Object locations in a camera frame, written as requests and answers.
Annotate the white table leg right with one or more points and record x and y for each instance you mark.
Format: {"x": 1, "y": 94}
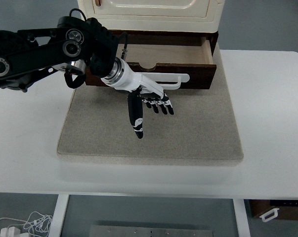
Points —
{"x": 241, "y": 218}

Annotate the white table leg left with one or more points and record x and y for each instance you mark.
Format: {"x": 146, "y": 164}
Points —
{"x": 58, "y": 216}

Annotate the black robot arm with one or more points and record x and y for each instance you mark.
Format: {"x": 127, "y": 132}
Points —
{"x": 73, "y": 47}

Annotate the white table leg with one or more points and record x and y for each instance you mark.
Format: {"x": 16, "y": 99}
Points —
{"x": 58, "y": 216}
{"x": 241, "y": 218}

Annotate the grey fabric pad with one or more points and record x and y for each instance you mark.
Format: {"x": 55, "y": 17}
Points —
{"x": 202, "y": 130}

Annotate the white drawer handle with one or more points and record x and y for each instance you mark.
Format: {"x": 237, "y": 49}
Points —
{"x": 168, "y": 81}

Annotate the white robotic hand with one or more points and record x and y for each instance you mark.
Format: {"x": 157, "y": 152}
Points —
{"x": 122, "y": 77}

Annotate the dark wooden drawer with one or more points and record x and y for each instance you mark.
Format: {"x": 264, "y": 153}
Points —
{"x": 195, "y": 60}

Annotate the brown box with white handle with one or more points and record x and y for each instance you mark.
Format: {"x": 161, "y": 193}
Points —
{"x": 269, "y": 209}

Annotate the white power adapter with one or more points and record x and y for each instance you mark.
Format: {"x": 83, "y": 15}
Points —
{"x": 10, "y": 232}

